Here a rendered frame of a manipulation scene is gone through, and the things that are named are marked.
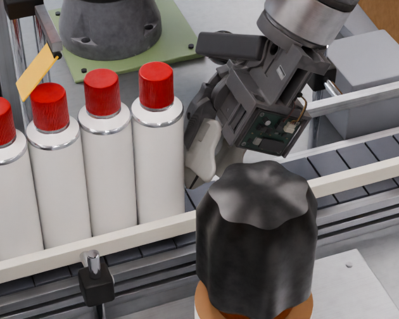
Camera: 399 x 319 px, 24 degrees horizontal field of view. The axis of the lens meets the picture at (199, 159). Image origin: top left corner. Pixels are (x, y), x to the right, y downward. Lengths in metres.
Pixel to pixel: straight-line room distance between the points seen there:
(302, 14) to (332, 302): 0.29
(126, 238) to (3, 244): 0.12
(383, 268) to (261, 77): 0.28
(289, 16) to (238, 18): 0.57
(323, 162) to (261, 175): 0.47
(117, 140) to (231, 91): 0.12
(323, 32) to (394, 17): 0.47
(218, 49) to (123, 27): 0.38
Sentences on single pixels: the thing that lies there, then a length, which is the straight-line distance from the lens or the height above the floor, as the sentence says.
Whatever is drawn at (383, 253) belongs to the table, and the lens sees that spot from 1.07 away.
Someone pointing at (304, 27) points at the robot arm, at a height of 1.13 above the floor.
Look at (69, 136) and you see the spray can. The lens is 0.87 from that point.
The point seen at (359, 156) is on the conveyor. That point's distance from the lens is 1.11.
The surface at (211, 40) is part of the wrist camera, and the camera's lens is 0.96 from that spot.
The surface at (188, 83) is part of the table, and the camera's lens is 1.29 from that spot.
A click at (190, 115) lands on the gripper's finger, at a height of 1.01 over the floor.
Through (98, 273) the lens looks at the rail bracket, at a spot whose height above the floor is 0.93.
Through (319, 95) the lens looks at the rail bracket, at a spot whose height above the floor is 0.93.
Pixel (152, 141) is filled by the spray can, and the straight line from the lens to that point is 0.90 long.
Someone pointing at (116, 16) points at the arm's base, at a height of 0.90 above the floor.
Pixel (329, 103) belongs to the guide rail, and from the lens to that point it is 1.05.
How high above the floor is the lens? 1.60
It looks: 41 degrees down
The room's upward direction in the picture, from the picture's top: straight up
